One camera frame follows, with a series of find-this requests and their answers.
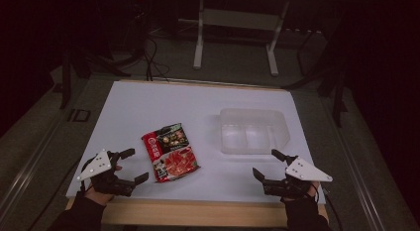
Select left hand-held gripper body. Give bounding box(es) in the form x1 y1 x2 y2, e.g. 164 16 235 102
76 149 137 197

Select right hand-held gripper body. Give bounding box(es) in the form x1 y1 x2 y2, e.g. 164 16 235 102
262 156 334 199

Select red and black food packet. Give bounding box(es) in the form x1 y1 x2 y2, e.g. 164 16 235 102
141 122 201 183

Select clear plastic container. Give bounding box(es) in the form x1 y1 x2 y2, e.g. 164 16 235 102
219 107 291 156

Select person's right hand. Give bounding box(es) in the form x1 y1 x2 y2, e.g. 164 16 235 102
280 180 321 204

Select person's left hand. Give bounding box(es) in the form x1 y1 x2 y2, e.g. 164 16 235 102
83 164 124 206

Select white table sheet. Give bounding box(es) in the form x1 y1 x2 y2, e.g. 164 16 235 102
65 80 326 204

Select black tripod stand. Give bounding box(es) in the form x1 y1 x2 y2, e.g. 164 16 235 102
281 12 350 128
58 47 132 110

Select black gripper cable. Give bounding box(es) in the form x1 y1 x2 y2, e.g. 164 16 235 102
316 182 346 231

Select black floor bracket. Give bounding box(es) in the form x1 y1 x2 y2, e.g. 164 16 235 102
66 108 91 123

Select metal floor rail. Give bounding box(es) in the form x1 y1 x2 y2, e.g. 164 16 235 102
331 123 389 231
0 116 68 222

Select black cables on floor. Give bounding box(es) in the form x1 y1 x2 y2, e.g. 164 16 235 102
144 35 171 82

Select white metal stand frame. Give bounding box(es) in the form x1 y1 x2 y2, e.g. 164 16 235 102
192 0 292 77

